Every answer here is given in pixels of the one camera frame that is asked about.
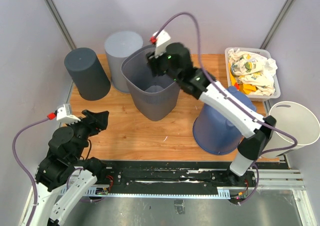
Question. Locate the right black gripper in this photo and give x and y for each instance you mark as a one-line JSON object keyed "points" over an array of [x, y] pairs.
{"points": [[154, 62]]}

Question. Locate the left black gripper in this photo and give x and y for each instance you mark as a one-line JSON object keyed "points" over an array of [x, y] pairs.
{"points": [[102, 118]]}

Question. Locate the dark grey cylindrical bin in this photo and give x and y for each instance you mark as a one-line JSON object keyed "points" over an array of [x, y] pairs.
{"points": [[87, 74]]}

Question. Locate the grey mesh square bin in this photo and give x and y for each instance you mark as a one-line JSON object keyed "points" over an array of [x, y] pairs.
{"points": [[154, 96]]}

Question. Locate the light grey round bin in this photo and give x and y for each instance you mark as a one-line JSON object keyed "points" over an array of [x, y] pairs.
{"points": [[118, 46]]}

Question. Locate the blue plastic bucket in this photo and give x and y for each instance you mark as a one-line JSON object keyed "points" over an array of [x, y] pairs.
{"points": [[214, 133]]}

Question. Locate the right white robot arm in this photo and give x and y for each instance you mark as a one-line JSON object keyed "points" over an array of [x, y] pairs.
{"points": [[256, 129]]}

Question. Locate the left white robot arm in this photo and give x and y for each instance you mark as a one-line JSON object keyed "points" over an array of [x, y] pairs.
{"points": [[62, 177]]}

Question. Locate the white plastic basket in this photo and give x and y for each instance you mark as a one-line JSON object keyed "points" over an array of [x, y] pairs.
{"points": [[272, 86]]}

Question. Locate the patterned crumpled cloths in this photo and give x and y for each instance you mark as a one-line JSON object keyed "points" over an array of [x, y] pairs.
{"points": [[252, 71]]}

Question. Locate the white round bin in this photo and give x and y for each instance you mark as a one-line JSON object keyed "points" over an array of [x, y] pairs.
{"points": [[296, 120]]}

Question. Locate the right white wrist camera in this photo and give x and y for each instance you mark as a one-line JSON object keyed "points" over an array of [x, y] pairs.
{"points": [[161, 41]]}

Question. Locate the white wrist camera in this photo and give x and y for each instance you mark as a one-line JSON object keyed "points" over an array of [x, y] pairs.
{"points": [[161, 41], [64, 115]]}

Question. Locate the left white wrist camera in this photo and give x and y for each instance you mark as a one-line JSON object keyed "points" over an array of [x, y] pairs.
{"points": [[64, 115]]}

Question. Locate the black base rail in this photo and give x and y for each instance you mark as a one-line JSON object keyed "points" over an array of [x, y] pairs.
{"points": [[174, 177]]}

